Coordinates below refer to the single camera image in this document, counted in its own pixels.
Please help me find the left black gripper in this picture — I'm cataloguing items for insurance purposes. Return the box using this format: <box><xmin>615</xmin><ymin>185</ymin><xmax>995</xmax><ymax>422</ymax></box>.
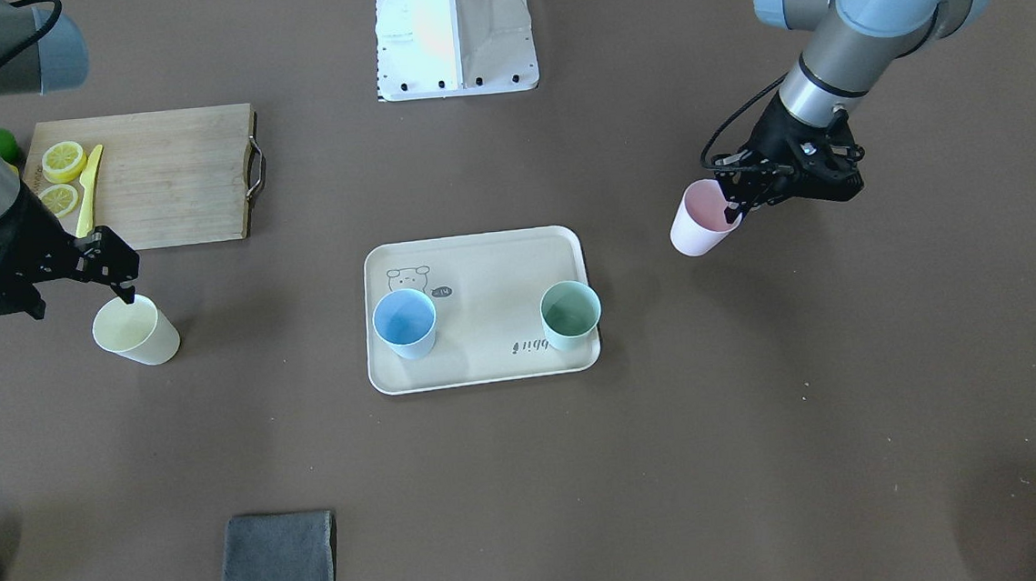
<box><xmin>710</xmin><ymin>95</ymin><xmax>864</xmax><ymax>225</ymax></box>

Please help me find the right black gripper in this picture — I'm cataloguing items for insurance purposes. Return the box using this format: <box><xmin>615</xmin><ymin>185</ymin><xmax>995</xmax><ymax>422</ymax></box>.
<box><xmin>0</xmin><ymin>201</ymin><xmax>140</xmax><ymax>319</ymax></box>

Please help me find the pink cup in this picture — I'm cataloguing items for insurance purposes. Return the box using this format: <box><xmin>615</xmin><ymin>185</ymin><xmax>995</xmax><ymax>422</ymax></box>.
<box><xmin>670</xmin><ymin>179</ymin><xmax>743</xmax><ymax>257</ymax></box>

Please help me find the pale yellow cup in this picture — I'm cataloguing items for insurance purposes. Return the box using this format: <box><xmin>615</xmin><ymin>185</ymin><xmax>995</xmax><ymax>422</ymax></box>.
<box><xmin>92</xmin><ymin>293</ymin><xmax>181</xmax><ymax>366</ymax></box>

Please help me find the green cup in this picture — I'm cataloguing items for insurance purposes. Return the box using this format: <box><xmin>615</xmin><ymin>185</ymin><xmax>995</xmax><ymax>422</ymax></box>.
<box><xmin>539</xmin><ymin>281</ymin><xmax>602</xmax><ymax>350</ymax></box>

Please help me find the blue cup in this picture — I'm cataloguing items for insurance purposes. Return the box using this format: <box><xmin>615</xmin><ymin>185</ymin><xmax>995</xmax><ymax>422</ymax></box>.
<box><xmin>371</xmin><ymin>287</ymin><xmax>438</xmax><ymax>360</ymax></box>

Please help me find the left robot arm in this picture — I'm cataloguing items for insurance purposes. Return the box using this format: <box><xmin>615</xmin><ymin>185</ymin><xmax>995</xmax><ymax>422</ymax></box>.
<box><xmin>702</xmin><ymin>0</ymin><xmax>990</xmax><ymax>222</ymax></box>

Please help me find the cream rabbit tray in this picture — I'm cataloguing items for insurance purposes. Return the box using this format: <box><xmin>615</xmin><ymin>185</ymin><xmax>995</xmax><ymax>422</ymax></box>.
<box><xmin>363</xmin><ymin>225</ymin><xmax>601</xmax><ymax>396</ymax></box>

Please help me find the yellow plastic knife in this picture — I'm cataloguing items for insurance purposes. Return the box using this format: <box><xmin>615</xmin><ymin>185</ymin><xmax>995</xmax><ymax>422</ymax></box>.
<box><xmin>74</xmin><ymin>144</ymin><xmax>104</xmax><ymax>238</ymax></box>

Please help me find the lower lemon slice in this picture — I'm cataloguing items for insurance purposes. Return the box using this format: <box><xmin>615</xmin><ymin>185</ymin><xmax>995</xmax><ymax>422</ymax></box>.
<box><xmin>37</xmin><ymin>184</ymin><xmax>81</xmax><ymax>219</ymax></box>

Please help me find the lemon slice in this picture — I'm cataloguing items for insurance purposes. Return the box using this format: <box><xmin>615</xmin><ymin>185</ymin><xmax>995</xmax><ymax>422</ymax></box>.
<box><xmin>37</xmin><ymin>184</ymin><xmax>81</xmax><ymax>219</ymax></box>
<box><xmin>39</xmin><ymin>140</ymin><xmax>88</xmax><ymax>185</ymax></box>

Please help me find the upper lemon slice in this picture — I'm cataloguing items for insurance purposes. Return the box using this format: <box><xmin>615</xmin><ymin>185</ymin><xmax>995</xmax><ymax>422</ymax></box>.
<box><xmin>39</xmin><ymin>140</ymin><xmax>88</xmax><ymax>185</ymax></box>

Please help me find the wooden cutting board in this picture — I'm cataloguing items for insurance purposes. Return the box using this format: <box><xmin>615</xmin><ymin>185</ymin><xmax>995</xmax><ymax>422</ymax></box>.
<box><xmin>21</xmin><ymin>105</ymin><xmax>264</xmax><ymax>251</ymax></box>

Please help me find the green lime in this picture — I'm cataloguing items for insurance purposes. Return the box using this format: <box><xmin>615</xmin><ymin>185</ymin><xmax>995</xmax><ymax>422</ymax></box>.
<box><xmin>0</xmin><ymin>128</ymin><xmax>24</xmax><ymax>165</ymax></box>

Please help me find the grey folded cloth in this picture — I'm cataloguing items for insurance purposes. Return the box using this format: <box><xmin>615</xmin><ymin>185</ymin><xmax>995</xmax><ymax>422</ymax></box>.
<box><xmin>221</xmin><ymin>509</ymin><xmax>336</xmax><ymax>581</ymax></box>

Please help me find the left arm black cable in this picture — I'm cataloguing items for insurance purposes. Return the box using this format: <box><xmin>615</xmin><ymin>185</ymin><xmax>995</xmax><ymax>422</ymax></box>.
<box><xmin>695</xmin><ymin>71</ymin><xmax>795</xmax><ymax>175</ymax></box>

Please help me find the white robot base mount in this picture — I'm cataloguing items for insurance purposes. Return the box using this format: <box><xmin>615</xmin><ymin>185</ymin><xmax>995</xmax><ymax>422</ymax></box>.
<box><xmin>375</xmin><ymin>0</ymin><xmax>540</xmax><ymax>101</ymax></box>

